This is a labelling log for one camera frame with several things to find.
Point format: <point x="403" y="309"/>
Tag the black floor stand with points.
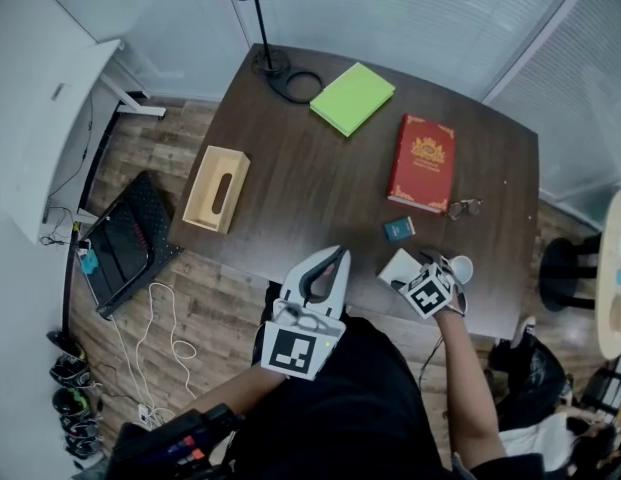
<point x="69" y="278"/>

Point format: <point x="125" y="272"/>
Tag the grey power strip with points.
<point x="46" y="213"/>

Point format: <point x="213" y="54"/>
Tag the teal cloth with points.
<point x="89" y="262"/>

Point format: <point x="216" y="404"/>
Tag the left hand-held gripper camera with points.
<point x="287" y="313"/>

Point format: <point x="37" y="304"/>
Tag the person's right forearm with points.
<point x="465" y="383"/>

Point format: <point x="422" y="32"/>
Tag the white power adapter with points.
<point x="145" y="413"/>

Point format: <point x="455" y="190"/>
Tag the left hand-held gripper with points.
<point x="292" y="353"/>

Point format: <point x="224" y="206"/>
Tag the black glossy case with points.
<point x="125" y="248"/>

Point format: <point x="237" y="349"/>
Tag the hand-held gripper camera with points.
<point x="287" y="313"/>
<point x="432" y="259"/>

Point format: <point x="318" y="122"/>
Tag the white sneaker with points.
<point x="525" y="330"/>

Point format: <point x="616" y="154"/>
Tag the red book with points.
<point x="425" y="163"/>

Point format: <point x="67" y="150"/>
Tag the black waist pack device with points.
<point x="175" y="443"/>

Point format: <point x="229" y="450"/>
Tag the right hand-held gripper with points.
<point x="429" y="295"/>

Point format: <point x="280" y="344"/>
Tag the white desk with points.
<point x="50" y="143"/>

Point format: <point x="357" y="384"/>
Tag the eyeglasses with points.
<point x="457" y="210"/>

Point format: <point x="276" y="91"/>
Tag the black perforated board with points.
<point x="157" y="218"/>

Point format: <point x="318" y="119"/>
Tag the black sneaker with green trim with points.
<point x="72" y="402"/>

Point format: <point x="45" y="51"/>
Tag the green notebook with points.
<point x="352" y="98"/>

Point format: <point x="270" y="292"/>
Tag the small teal box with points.
<point x="399" y="229"/>

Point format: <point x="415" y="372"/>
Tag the white paper cup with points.
<point x="462" y="268"/>

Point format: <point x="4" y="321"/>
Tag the person's black shirt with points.
<point x="350" y="408"/>

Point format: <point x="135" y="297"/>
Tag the right hand-held gripper camera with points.
<point x="432" y="259"/>

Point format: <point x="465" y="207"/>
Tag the black stool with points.
<point x="560" y="268"/>

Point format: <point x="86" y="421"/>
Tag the wooden tissue box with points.
<point x="200" y="203"/>

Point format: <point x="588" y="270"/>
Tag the person's left forearm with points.
<point x="235" y="390"/>

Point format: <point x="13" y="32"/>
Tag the black metal rack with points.
<point x="610" y="388"/>

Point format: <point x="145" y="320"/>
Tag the black rubbish bag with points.
<point x="540" y="378"/>

